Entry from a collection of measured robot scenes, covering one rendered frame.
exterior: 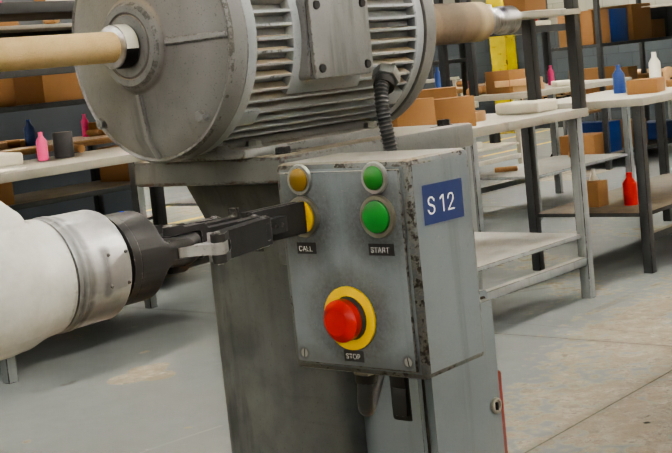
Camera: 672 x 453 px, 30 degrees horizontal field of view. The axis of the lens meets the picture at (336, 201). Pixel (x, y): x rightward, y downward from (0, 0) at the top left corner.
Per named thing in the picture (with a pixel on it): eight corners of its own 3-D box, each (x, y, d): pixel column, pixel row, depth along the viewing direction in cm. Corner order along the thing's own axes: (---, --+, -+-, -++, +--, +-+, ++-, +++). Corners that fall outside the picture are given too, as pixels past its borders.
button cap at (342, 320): (347, 333, 119) (343, 292, 118) (380, 336, 116) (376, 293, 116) (321, 342, 116) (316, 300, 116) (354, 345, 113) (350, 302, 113)
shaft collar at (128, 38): (111, 66, 133) (111, 22, 132) (140, 69, 130) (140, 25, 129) (97, 67, 131) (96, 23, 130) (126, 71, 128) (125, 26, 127)
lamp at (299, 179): (290, 195, 119) (286, 164, 119) (313, 195, 117) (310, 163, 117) (285, 196, 118) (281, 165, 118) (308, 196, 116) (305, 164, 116)
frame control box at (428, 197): (404, 362, 144) (382, 139, 141) (568, 378, 130) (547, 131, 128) (257, 422, 126) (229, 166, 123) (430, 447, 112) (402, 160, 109)
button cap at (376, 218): (373, 231, 114) (369, 198, 114) (399, 231, 112) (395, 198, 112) (363, 233, 113) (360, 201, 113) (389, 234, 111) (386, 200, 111)
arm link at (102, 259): (87, 339, 93) (148, 321, 98) (72, 218, 92) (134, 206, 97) (14, 331, 99) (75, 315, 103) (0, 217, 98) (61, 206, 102)
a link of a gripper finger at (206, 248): (143, 240, 102) (187, 241, 98) (191, 229, 106) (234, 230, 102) (147, 269, 102) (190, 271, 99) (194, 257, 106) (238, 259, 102)
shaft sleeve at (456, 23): (460, 40, 183) (462, 0, 182) (493, 43, 179) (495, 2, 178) (385, 47, 169) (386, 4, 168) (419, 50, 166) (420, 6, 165)
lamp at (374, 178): (363, 194, 113) (360, 161, 113) (389, 194, 111) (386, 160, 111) (358, 195, 113) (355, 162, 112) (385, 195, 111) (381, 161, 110)
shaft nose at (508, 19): (498, 33, 189) (500, 4, 188) (523, 34, 186) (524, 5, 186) (465, 35, 182) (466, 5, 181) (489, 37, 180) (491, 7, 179)
